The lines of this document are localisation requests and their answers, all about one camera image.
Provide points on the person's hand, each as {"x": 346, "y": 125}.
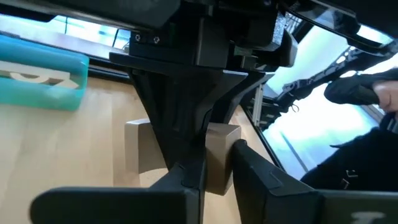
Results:
{"x": 387, "y": 95}

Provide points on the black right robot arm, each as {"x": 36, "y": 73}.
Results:
{"x": 93, "y": 7}

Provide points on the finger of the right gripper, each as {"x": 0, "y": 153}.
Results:
{"x": 236, "y": 96}
{"x": 177, "y": 109}

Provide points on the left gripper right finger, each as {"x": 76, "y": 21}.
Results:
{"x": 258, "y": 180}

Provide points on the person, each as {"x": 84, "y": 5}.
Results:
{"x": 357, "y": 161}

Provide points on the teal plastic bin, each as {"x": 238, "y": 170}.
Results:
{"x": 40, "y": 96}

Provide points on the natural wood arch block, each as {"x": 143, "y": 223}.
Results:
{"x": 34, "y": 70}

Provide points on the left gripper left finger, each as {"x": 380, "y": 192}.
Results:
{"x": 196, "y": 174}

